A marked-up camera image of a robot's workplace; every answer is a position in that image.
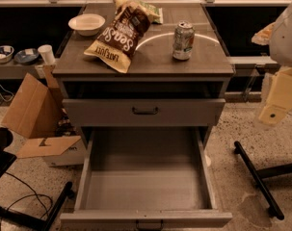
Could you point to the black stand leg right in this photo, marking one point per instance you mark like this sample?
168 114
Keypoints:
260 174

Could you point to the black chair seat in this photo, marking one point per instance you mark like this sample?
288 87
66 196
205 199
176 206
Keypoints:
6 158

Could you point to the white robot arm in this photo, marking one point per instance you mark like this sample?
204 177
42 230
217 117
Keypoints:
280 44

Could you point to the blue bowl left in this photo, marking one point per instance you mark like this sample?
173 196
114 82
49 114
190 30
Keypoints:
6 53

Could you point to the blue bowl right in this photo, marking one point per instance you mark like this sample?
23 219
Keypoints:
27 56

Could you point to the green chip bag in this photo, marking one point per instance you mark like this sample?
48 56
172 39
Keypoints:
153 11

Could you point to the brown chip bag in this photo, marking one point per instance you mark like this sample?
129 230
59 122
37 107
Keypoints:
116 45

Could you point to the open middle grey drawer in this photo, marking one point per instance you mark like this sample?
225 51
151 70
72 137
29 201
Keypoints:
144 179

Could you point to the white paper cup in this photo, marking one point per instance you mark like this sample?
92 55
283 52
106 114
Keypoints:
47 54

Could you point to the soda can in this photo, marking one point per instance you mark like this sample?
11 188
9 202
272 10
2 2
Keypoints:
183 40

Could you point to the white bowl on cabinet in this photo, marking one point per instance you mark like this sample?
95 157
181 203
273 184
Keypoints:
87 24

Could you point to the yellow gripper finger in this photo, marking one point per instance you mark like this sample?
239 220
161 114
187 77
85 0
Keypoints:
264 35
276 97

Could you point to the upper grey drawer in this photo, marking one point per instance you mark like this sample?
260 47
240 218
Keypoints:
143 112

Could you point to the blue bowl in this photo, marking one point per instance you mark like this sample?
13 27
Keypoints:
27 56
6 53

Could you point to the white box under cardboard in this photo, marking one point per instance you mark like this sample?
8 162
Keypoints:
70 151

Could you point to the grey shelf rail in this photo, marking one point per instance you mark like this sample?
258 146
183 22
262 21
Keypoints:
245 85

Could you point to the grey drawer cabinet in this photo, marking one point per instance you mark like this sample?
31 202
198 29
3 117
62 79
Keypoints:
154 72

